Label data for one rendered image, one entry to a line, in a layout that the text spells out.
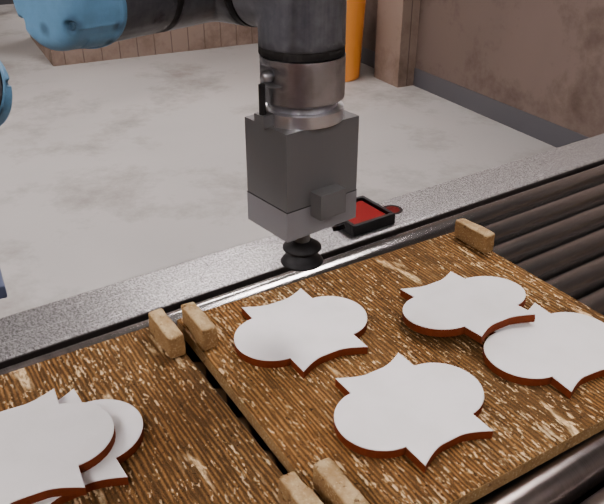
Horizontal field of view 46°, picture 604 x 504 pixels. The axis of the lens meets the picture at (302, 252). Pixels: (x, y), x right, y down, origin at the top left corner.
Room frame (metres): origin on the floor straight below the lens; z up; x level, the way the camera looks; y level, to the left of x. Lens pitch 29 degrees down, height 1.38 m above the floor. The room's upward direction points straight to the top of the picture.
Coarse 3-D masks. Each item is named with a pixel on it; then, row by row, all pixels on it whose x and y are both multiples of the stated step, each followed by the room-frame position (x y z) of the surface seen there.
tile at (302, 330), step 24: (264, 312) 0.64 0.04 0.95; (288, 312) 0.64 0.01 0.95; (312, 312) 0.64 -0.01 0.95; (336, 312) 0.64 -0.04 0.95; (360, 312) 0.64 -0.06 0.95; (240, 336) 0.60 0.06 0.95; (264, 336) 0.60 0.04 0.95; (288, 336) 0.60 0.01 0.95; (312, 336) 0.60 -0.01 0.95; (336, 336) 0.60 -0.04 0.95; (360, 336) 0.61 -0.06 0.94; (264, 360) 0.56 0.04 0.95; (288, 360) 0.56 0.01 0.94; (312, 360) 0.56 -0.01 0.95
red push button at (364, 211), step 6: (360, 204) 0.95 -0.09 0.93; (366, 204) 0.95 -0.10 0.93; (360, 210) 0.93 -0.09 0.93; (366, 210) 0.93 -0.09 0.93; (372, 210) 0.93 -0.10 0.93; (378, 210) 0.93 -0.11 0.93; (360, 216) 0.91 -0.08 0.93; (366, 216) 0.91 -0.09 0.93; (372, 216) 0.91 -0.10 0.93; (378, 216) 0.91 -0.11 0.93; (354, 222) 0.89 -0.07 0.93
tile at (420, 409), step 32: (352, 384) 0.52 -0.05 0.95; (384, 384) 0.52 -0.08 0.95; (416, 384) 0.52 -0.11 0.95; (448, 384) 0.52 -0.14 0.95; (480, 384) 0.52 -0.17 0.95; (352, 416) 0.48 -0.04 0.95; (384, 416) 0.48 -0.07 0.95; (416, 416) 0.48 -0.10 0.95; (448, 416) 0.48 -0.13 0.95; (352, 448) 0.45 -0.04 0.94; (384, 448) 0.44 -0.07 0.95; (416, 448) 0.44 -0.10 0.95; (448, 448) 0.45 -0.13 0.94
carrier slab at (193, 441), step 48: (144, 336) 0.61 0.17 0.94; (0, 384) 0.53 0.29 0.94; (48, 384) 0.53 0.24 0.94; (96, 384) 0.53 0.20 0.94; (144, 384) 0.53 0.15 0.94; (192, 384) 0.53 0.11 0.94; (144, 432) 0.47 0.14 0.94; (192, 432) 0.47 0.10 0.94; (240, 432) 0.47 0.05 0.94; (144, 480) 0.41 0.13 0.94; (192, 480) 0.41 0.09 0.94; (240, 480) 0.41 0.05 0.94
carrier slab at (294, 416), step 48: (432, 240) 0.83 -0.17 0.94; (288, 288) 0.71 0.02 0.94; (336, 288) 0.71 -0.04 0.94; (384, 288) 0.71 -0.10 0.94; (528, 288) 0.71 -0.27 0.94; (192, 336) 0.61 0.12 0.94; (384, 336) 0.61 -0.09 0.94; (432, 336) 0.61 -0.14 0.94; (240, 384) 0.53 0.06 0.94; (288, 384) 0.53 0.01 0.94; (288, 432) 0.47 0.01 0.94; (528, 432) 0.47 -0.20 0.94; (576, 432) 0.47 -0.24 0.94; (384, 480) 0.41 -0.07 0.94; (432, 480) 0.41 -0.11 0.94; (480, 480) 0.41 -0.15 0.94
